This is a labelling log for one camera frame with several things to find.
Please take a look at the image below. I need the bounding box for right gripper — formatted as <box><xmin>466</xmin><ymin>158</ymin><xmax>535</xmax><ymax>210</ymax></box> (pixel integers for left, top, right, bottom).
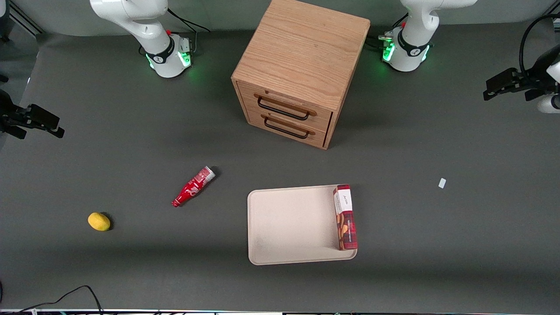
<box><xmin>0</xmin><ymin>90</ymin><xmax>65</xmax><ymax>139</ymax></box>

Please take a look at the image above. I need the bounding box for black right wrist camera bracket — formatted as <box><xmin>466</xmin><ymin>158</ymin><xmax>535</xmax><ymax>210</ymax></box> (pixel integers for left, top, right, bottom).
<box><xmin>0</xmin><ymin>125</ymin><xmax>28</xmax><ymax>140</ymax></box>

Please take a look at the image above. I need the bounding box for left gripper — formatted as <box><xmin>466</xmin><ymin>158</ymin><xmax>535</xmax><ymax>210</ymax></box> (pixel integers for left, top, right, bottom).
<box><xmin>483</xmin><ymin>67</ymin><xmax>549</xmax><ymax>102</ymax></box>

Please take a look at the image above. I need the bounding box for red cola bottle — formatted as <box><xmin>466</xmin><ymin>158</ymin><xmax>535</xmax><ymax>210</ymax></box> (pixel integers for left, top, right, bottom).
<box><xmin>171</xmin><ymin>166</ymin><xmax>217</xmax><ymax>208</ymax></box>

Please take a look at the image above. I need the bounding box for red cookie box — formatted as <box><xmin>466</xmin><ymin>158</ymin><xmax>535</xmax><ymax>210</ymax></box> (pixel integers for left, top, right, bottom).
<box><xmin>332</xmin><ymin>184</ymin><xmax>358</xmax><ymax>251</ymax></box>

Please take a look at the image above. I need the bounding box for aluminium frame rail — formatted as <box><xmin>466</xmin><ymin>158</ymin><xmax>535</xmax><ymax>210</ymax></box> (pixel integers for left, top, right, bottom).
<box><xmin>8</xmin><ymin>0</ymin><xmax>45</xmax><ymax>36</ymax></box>

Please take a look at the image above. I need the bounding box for black cable on table edge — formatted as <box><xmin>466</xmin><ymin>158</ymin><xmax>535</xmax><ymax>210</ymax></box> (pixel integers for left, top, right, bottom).
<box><xmin>0</xmin><ymin>285</ymin><xmax>104</xmax><ymax>315</ymax></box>

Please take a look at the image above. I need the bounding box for beige plastic tray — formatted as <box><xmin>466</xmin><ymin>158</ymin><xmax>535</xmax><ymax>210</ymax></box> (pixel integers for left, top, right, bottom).
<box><xmin>247</xmin><ymin>184</ymin><xmax>358</xmax><ymax>266</ymax></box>

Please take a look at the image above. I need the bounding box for yellow lemon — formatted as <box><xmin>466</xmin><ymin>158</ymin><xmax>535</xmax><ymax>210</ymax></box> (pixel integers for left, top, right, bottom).
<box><xmin>87</xmin><ymin>212</ymin><xmax>112</xmax><ymax>232</ymax></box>

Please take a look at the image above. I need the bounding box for wooden drawer cabinet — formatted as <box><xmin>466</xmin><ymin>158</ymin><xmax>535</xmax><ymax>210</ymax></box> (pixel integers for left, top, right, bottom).
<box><xmin>231</xmin><ymin>0</ymin><xmax>371</xmax><ymax>151</ymax></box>

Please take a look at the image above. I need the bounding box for black arm base cable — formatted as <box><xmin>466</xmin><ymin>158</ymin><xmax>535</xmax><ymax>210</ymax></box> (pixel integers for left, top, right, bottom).
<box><xmin>367</xmin><ymin>12</ymin><xmax>410</xmax><ymax>49</ymax></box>
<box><xmin>168</xmin><ymin>8</ymin><xmax>211</xmax><ymax>55</ymax></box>

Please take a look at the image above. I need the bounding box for black right arm base cable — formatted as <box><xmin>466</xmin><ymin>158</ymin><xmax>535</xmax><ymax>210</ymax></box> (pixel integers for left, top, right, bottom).
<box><xmin>168</xmin><ymin>8</ymin><xmax>211</xmax><ymax>55</ymax></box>

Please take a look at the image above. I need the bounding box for black left arm base cable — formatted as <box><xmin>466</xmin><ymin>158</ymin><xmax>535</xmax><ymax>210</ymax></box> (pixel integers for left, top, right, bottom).
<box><xmin>367</xmin><ymin>12</ymin><xmax>410</xmax><ymax>49</ymax></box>

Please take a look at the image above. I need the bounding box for long black drawer handle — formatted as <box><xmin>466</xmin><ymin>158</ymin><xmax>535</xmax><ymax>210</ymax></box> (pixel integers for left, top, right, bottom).
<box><xmin>257</xmin><ymin>96</ymin><xmax>311</xmax><ymax>121</ymax></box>

